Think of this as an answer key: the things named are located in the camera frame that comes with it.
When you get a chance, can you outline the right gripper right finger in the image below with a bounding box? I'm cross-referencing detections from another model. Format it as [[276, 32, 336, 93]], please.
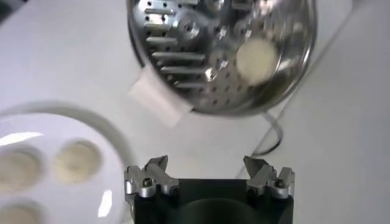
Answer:
[[243, 155, 296, 199]]

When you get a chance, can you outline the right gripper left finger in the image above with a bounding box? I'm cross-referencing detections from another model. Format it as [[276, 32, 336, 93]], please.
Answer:
[[124, 155, 180, 198]]

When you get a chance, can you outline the white steamed baozi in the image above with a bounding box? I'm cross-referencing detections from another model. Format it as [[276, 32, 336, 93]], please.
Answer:
[[0, 200, 43, 224], [53, 139, 103, 185], [236, 38, 280, 86], [0, 149, 45, 191]]

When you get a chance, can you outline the perforated steel steamer basket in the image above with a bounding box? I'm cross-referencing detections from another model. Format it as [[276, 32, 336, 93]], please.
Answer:
[[126, 0, 317, 116]]

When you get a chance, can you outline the large white plate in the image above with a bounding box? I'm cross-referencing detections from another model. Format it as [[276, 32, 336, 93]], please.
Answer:
[[0, 103, 137, 224]]

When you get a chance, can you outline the black cooker power cord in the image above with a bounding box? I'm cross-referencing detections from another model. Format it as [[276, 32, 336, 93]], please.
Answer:
[[249, 111, 284, 156]]

